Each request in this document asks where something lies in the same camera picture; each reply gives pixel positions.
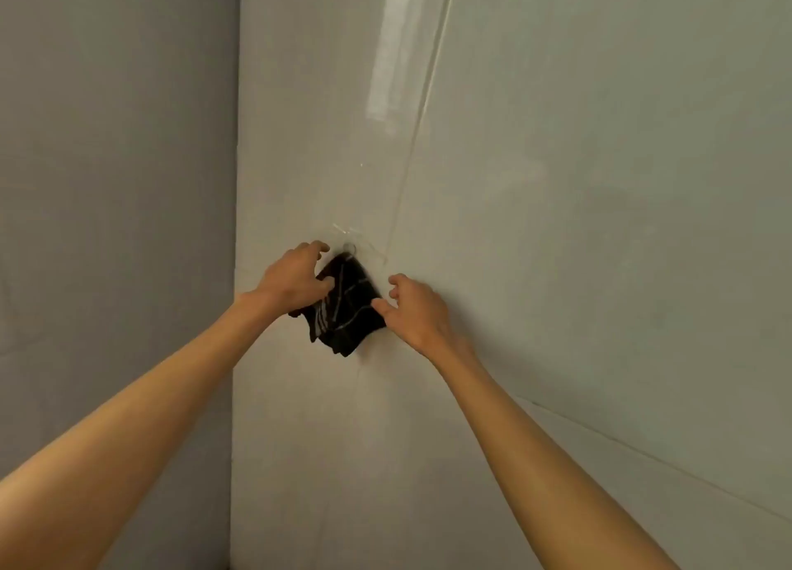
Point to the person's left hand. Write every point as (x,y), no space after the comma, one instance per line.
(294,281)

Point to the person's right hand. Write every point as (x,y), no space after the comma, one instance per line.
(417,316)

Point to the black striped cleaning cloth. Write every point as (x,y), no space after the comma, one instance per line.
(346,316)

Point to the person's right forearm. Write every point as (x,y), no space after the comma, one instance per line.
(544,470)

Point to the person's left forearm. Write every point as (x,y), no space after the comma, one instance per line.
(124,439)

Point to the clear adhesive wall hook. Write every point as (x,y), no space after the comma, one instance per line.
(356,241)

